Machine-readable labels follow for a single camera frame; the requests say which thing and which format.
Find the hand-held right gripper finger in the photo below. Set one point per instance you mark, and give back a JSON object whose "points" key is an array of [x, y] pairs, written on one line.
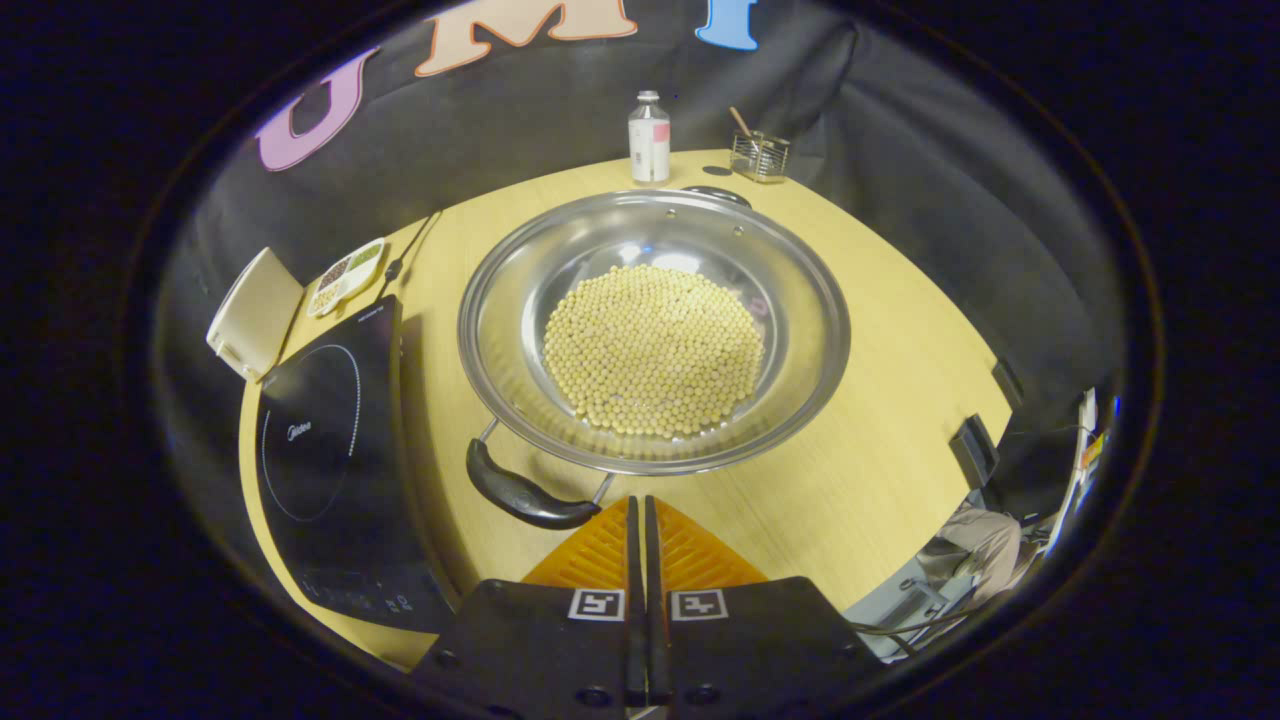
{"points": [[654, 600], [634, 600]]}

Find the black induction cooktop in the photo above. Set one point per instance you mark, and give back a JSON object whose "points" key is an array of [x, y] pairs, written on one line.
{"points": [[330, 480]]}

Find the pile of soybeans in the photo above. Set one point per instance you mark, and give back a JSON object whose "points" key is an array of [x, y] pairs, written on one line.
{"points": [[650, 350]]}

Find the person's leg in khaki trousers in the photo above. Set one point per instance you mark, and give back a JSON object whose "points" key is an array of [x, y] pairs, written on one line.
{"points": [[980, 545]]}

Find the black table clamp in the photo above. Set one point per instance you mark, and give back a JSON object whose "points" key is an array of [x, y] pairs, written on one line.
{"points": [[973, 452], [1008, 384]]}

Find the white divided dish with beans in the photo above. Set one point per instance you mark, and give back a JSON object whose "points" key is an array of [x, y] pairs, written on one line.
{"points": [[345, 278]]}

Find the clear bottle with white label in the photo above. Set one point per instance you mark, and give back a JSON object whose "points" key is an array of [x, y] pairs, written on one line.
{"points": [[649, 145]]}

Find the cream plastic box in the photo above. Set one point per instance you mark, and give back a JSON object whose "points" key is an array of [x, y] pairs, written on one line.
{"points": [[255, 315]]}

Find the wooden stick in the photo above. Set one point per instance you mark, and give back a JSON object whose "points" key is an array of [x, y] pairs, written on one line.
{"points": [[740, 122]]}

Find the black backdrop cloth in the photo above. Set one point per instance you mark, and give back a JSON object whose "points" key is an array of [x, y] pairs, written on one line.
{"points": [[540, 110]]}

